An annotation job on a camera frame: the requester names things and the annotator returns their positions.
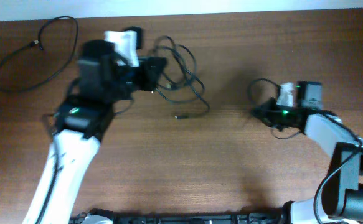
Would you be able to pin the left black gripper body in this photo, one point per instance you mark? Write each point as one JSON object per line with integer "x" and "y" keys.
{"x": 142, "y": 79}

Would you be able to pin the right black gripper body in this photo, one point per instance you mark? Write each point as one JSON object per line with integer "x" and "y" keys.
{"x": 265, "y": 111}

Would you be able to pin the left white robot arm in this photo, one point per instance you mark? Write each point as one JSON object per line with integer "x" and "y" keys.
{"x": 106, "y": 77}

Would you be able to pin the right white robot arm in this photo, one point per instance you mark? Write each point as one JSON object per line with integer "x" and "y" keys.
{"x": 339, "y": 196}

